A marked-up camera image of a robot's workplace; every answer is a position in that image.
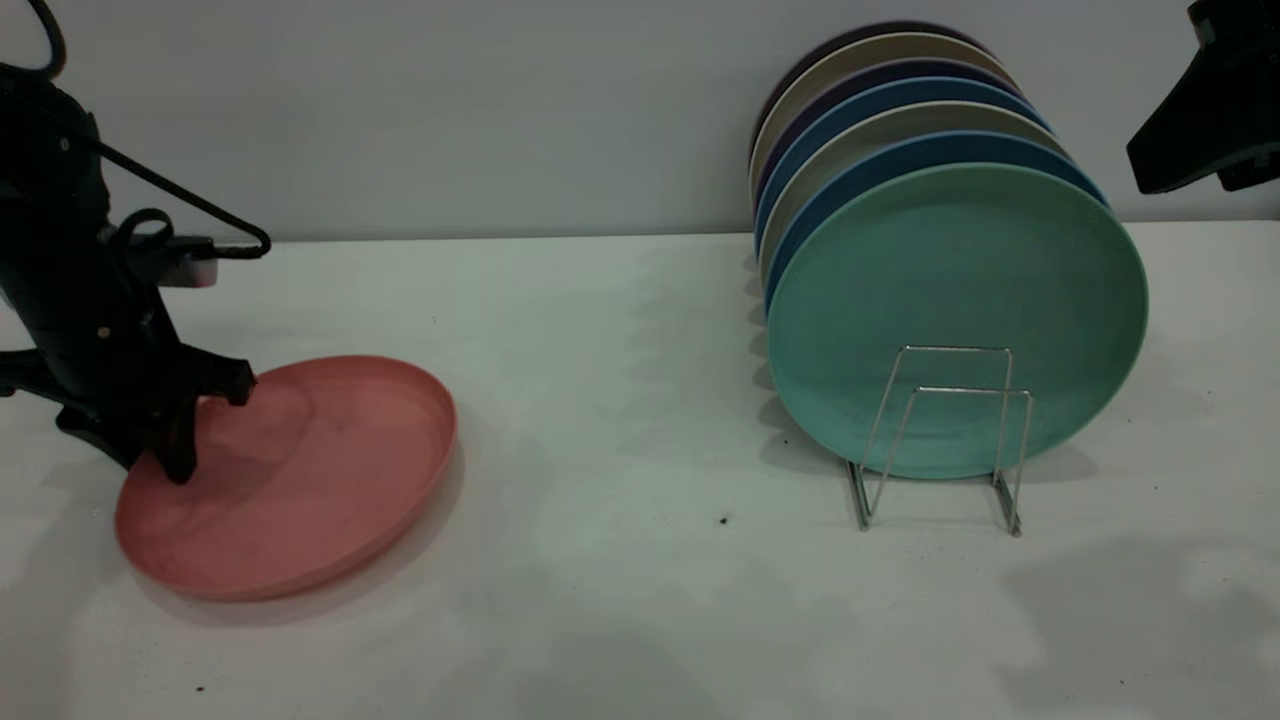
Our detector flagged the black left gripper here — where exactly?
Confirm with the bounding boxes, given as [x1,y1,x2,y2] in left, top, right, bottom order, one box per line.
[0,290,257,487]

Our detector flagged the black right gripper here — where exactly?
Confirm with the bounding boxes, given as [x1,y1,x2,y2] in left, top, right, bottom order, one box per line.
[1127,0,1280,195]

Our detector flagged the pink round plate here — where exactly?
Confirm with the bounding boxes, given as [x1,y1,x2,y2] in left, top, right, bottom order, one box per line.
[114,355,459,602]

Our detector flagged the green round plate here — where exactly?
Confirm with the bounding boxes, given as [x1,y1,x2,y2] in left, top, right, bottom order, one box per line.
[765,163,1149,481]

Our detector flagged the blue round plate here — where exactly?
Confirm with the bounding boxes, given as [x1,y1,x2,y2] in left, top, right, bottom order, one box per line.
[762,132,1111,313]
[753,78,1051,247]

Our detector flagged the dark purple round plate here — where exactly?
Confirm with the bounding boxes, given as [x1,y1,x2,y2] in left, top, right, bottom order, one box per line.
[750,20,996,151]
[752,58,1023,207]

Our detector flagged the beige round plate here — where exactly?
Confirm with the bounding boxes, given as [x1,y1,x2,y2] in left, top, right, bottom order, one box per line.
[757,102,1069,283]
[748,33,1019,191]

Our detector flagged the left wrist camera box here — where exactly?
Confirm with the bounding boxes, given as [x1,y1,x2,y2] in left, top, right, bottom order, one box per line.
[112,208,219,291]

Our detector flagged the black cable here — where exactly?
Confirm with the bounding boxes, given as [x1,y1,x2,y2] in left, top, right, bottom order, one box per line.
[0,0,67,81]
[95,140,273,261]

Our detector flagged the metal wire plate rack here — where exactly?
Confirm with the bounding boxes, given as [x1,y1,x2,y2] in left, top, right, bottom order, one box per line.
[845,346,1033,539]

